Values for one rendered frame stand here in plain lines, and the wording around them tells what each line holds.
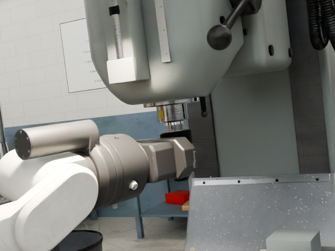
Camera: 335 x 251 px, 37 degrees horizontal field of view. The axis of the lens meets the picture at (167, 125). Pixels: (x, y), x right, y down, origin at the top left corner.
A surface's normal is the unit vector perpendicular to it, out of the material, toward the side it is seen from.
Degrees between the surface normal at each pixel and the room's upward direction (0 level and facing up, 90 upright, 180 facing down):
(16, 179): 70
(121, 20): 90
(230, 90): 90
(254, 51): 90
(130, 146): 50
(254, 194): 63
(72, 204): 101
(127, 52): 90
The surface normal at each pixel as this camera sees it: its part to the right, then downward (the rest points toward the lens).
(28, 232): 0.74, 0.15
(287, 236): -0.12, -0.99
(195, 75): 0.54, 0.50
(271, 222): -0.46, -0.36
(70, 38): -0.45, 0.11
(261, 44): 0.30, 0.01
